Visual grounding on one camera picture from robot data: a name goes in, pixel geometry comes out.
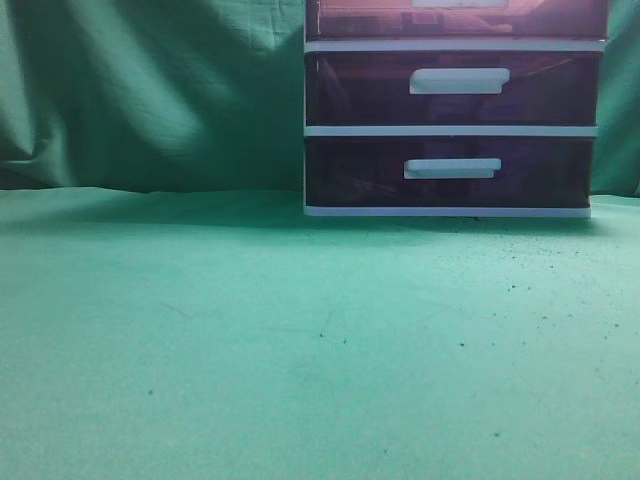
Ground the dark bottom drawer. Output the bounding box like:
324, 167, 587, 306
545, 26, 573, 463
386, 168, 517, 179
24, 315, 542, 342
305, 136, 593, 209

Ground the green cloth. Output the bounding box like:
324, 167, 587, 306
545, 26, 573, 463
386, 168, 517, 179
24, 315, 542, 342
1, 1, 639, 479

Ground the dark drawer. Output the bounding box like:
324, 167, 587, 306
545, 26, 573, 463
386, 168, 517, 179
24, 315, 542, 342
304, 0, 610, 40
305, 136, 593, 209
305, 51, 601, 126

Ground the dark middle drawer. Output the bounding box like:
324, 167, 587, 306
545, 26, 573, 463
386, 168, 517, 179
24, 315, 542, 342
305, 51, 601, 126

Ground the white drawer cabinet frame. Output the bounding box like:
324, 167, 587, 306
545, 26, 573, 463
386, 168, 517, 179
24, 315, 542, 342
304, 11, 608, 218

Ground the dark top drawer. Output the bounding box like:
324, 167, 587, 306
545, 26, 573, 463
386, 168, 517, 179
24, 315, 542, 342
304, 0, 610, 40

